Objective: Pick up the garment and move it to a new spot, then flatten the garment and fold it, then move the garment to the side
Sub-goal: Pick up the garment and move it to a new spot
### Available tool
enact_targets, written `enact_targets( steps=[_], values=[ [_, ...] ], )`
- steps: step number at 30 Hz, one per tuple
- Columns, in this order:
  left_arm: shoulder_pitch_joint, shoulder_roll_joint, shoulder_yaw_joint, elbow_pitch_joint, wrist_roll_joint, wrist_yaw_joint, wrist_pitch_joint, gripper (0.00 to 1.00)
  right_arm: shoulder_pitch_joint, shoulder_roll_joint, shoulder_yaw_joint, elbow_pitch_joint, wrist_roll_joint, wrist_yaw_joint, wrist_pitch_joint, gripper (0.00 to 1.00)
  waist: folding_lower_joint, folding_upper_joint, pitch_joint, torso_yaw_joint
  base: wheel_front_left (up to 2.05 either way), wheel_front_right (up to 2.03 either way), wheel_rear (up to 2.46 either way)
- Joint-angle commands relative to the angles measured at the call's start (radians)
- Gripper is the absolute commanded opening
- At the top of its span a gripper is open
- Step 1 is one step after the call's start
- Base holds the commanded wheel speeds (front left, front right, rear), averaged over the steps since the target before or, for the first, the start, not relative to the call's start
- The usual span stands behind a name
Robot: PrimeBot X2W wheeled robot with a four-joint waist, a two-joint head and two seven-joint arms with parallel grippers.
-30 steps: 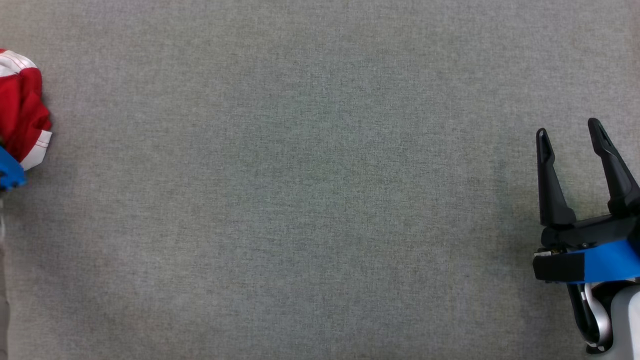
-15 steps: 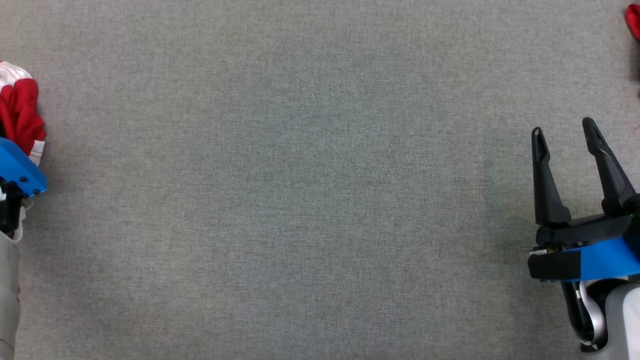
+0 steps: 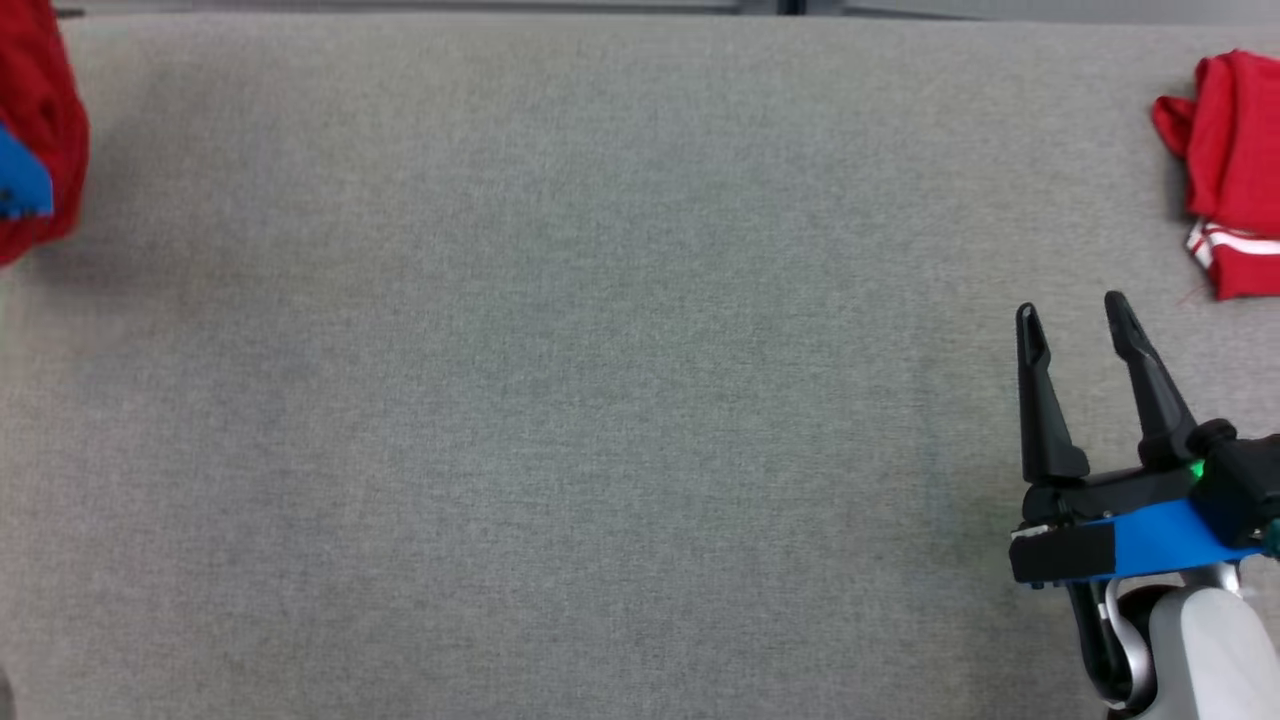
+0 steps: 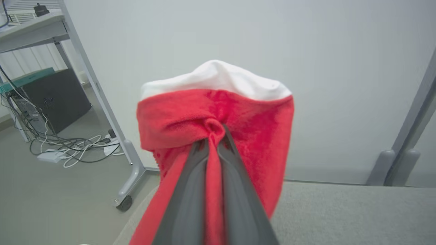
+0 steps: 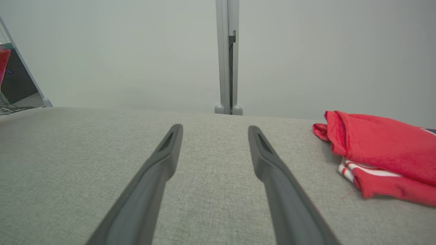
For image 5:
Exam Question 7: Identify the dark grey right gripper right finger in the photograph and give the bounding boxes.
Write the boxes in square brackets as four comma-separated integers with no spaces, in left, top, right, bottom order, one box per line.
[248,125,341,245]

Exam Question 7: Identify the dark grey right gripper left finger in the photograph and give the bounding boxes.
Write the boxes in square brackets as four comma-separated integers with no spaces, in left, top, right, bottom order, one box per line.
[85,124,184,245]

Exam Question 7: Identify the red shirt with paper tag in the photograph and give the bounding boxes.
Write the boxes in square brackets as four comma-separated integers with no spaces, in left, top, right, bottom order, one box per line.
[312,110,436,208]

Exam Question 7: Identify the red shirt white sleeves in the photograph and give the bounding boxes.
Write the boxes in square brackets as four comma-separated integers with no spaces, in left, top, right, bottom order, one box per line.
[0,47,11,86]

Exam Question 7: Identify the black flat panel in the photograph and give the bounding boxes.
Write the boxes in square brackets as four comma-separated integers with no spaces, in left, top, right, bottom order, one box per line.
[0,48,40,104]

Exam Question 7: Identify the thin black cable bundle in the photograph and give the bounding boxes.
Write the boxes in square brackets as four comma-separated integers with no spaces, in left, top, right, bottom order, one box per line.
[0,91,36,116]

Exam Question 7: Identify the grey metal partition post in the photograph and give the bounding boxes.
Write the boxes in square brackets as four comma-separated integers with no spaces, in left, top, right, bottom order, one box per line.
[214,0,244,116]

